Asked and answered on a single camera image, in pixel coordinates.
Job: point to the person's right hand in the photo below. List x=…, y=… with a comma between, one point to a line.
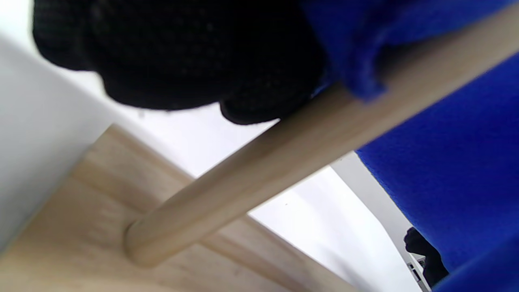
x=425, y=257

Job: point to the person's left hand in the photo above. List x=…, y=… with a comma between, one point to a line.
x=182, y=52

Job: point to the blue towel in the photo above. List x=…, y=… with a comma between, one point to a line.
x=454, y=170

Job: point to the wooden rack with two posts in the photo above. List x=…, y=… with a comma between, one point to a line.
x=284, y=150

